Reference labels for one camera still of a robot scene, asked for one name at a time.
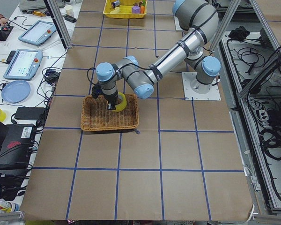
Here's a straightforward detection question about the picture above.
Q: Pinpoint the black computer box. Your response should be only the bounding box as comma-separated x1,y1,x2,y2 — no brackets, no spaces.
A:
0,122,36,170

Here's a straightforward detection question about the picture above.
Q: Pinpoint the black labelled can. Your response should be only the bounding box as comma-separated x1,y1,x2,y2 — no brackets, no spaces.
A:
111,0,120,8

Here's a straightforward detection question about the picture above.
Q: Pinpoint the white lidded cup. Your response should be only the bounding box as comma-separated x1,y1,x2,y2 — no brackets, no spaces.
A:
64,5,74,17

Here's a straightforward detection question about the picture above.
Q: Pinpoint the orange toy carrot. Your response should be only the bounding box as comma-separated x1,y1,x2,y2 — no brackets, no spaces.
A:
140,5,145,14

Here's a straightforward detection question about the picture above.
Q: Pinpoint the blue teach pendant near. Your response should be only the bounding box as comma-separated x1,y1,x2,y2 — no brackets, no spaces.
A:
3,49,43,81

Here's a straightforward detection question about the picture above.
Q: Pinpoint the yellow packing tape roll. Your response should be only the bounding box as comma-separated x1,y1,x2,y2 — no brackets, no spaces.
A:
113,92,127,112

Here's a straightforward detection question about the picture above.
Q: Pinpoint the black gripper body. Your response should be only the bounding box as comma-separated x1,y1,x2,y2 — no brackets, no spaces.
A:
104,92,118,104

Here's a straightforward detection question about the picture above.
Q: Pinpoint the blue plastic plate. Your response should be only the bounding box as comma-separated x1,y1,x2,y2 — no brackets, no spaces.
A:
1,80,31,103

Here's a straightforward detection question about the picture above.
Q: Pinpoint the purple foam cube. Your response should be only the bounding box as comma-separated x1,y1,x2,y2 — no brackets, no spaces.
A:
132,6,141,14

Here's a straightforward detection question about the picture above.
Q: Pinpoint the yellow woven tray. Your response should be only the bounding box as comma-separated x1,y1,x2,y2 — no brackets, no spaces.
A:
103,0,147,19

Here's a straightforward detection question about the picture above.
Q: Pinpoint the brown wicker basket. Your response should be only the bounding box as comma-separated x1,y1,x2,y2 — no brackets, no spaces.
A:
81,94,139,132

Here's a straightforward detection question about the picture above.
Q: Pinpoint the blue teach pendant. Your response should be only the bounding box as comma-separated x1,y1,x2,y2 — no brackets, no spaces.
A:
3,49,43,81
18,20,57,46

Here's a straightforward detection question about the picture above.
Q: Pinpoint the blue teach pendant far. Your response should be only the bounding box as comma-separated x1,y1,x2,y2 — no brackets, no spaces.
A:
18,20,57,46

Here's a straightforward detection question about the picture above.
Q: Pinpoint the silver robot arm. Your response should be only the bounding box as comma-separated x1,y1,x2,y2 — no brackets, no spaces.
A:
96,0,221,110

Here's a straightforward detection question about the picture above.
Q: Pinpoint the aluminium frame post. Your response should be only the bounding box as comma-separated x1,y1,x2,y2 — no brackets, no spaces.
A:
44,0,73,50

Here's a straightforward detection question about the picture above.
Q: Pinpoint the black power adapter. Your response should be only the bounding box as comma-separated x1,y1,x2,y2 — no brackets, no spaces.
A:
11,107,45,124

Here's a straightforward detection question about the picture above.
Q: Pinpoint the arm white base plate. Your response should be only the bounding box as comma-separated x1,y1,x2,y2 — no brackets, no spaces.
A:
174,16,184,31
182,72,221,101

